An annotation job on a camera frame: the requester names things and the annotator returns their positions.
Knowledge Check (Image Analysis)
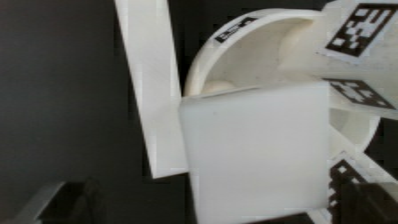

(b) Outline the white stool leg with tag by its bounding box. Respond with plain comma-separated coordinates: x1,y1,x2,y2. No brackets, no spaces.
308,129,398,224

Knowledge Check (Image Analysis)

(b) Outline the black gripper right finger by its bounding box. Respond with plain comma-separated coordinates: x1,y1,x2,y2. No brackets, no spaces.
340,182,398,224

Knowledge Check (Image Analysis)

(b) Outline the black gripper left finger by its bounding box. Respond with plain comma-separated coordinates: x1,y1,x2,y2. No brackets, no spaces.
15,179,107,224

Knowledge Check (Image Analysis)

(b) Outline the white round stool seat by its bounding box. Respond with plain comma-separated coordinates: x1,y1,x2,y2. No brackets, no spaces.
184,9,383,168

